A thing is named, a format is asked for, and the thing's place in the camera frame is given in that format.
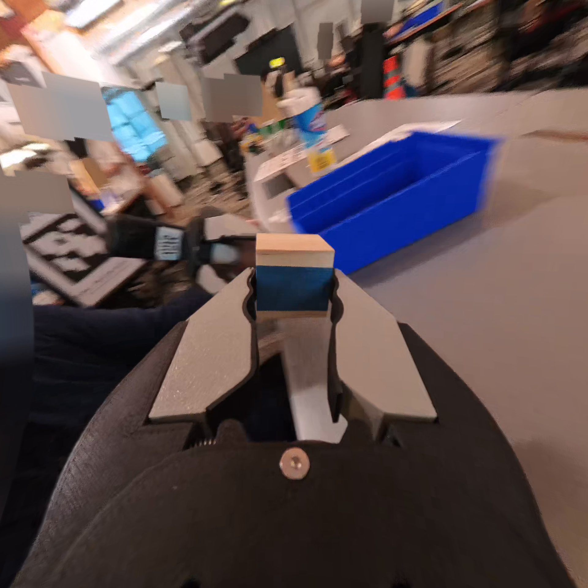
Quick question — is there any white bagged paper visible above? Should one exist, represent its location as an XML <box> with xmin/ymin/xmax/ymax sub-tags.
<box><xmin>365</xmin><ymin>119</ymin><xmax>462</xmax><ymax>150</ymax></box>

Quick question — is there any blue striped wooden cube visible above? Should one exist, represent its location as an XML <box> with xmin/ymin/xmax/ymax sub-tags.
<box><xmin>255</xmin><ymin>233</ymin><xmax>335</xmax><ymax>323</ymax></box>

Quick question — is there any printed paper sheet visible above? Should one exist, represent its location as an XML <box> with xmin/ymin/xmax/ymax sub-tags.
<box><xmin>254</xmin><ymin>147</ymin><xmax>309</xmax><ymax>183</ymax></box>

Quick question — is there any white disinfecting wipes canister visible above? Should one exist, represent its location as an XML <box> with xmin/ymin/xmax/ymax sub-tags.
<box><xmin>278</xmin><ymin>87</ymin><xmax>338</xmax><ymax>177</ymax></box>

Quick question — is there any black hanging monitor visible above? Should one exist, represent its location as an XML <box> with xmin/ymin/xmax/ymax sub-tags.
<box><xmin>179</xmin><ymin>11</ymin><xmax>252</xmax><ymax>65</ymax></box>

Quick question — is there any large paned window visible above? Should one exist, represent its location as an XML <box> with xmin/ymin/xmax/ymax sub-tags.
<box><xmin>101</xmin><ymin>87</ymin><xmax>168</xmax><ymax>161</ymax></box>

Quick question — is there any orange traffic cone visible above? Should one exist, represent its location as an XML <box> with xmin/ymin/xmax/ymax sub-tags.
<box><xmin>382</xmin><ymin>55</ymin><xmax>408</xmax><ymax>101</ymax></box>

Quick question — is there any large dark display panel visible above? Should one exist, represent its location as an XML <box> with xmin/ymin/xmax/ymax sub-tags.
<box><xmin>234</xmin><ymin>25</ymin><xmax>304</xmax><ymax>78</ymax></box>

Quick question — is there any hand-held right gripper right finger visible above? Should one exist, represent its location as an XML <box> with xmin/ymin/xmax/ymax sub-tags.
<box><xmin>328</xmin><ymin>270</ymin><xmax>437</xmax><ymax>437</ymax></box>

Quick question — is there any framed black white tag board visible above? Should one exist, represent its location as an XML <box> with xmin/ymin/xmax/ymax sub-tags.
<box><xmin>18</xmin><ymin>198</ymin><xmax>148</xmax><ymax>307</ymax></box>

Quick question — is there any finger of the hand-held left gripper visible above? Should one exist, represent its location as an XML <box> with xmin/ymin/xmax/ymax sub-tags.
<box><xmin>203</xmin><ymin>215</ymin><xmax>258</xmax><ymax>240</ymax></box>

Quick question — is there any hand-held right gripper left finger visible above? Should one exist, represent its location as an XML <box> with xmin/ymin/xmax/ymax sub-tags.
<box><xmin>148</xmin><ymin>268</ymin><xmax>257</xmax><ymax>422</ymax></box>

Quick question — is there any blue plastic bin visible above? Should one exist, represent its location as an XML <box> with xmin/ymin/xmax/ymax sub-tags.
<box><xmin>287</xmin><ymin>131</ymin><xmax>501</xmax><ymax>275</ymax></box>

